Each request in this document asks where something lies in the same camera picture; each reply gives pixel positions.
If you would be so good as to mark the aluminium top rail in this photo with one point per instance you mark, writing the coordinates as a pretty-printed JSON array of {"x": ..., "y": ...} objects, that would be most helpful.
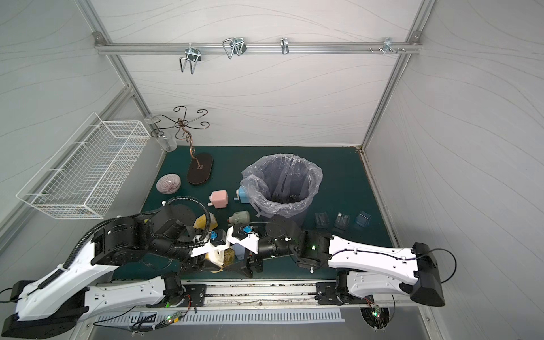
[{"x": 105, "y": 47}]

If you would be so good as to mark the green pencil sharpener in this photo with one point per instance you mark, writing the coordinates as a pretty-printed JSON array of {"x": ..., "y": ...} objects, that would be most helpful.
[{"x": 240, "y": 217}]

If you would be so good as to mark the pink patterned bowl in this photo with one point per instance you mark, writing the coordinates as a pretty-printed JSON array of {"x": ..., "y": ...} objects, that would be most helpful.
[{"x": 168, "y": 184}]

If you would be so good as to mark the pink pencil sharpener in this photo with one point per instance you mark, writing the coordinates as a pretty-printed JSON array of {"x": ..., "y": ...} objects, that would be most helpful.
[{"x": 219, "y": 199}]

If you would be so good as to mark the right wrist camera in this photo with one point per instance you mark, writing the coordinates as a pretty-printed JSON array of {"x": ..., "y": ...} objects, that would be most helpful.
[{"x": 244, "y": 235}]

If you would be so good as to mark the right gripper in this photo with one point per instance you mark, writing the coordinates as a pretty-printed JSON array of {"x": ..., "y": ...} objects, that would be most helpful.
[{"x": 255, "y": 259}]

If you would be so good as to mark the light blue pencil sharpener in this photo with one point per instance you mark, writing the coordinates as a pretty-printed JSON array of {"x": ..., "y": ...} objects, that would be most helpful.
[{"x": 239, "y": 252}]

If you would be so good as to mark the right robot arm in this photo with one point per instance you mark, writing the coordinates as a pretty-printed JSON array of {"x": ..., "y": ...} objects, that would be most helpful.
[{"x": 362, "y": 270}]

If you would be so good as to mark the metal hook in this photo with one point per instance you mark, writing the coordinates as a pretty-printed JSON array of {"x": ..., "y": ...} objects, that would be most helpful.
[
  {"x": 284, "y": 46},
  {"x": 388, "y": 47},
  {"x": 234, "y": 46},
  {"x": 190, "y": 60}
]

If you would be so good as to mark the clear glass cup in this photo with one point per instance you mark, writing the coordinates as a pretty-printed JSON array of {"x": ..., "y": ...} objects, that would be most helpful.
[{"x": 163, "y": 131}]

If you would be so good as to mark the clear sharpener tray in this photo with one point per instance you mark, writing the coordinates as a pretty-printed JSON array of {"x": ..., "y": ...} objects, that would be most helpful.
[
  {"x": 342, "y": 222},
  {"x": 321, "y": 220}
]

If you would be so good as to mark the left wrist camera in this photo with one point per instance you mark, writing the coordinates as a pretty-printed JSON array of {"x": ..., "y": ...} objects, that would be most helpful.
[{"x": 216, "y": 243}]

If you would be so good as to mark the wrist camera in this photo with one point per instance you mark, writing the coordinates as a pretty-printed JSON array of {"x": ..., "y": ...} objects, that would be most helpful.
[
  {"x": 216, "y": 243},
  {"x": 244, "y": 235}
]

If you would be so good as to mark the grey trash bin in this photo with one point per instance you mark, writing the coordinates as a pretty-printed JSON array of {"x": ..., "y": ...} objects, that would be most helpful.
[{"x": 298, "y": 219}]

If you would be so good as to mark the clear plastic bin liner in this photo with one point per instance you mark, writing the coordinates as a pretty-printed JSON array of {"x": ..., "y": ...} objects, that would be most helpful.
[{"x": 284, "y": 184}]

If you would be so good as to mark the yellow pencil sharpener front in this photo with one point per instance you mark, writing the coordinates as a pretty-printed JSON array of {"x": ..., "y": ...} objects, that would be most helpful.
[{"x": 216, "y": 257}]

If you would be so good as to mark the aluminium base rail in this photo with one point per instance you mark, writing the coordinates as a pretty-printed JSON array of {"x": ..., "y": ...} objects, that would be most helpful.
[{"x": 255, "y": 293}]

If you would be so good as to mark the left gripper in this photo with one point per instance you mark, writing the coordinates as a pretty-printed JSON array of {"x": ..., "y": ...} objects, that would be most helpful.
[{"x": 210, "y": 253}]

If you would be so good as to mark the blue tinted sharpener tray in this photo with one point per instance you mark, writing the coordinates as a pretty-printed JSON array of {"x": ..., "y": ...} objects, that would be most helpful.
[{"x": 363, "y": 219}]

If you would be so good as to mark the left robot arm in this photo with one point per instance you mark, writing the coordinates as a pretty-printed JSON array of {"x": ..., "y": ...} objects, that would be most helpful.
[{"x": 72, "y": 293}]

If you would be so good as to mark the bronze mug tree stand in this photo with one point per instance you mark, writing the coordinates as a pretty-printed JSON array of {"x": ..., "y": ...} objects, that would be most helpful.
[{"x": 201, "y": 164}]

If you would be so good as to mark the white wire basket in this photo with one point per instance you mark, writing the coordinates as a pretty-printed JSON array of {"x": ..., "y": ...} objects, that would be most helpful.
[{"x": 82, "y": 179}]

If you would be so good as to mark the green mat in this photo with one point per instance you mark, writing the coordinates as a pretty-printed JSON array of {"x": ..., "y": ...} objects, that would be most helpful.
[{"x": 344, "y": 189}]

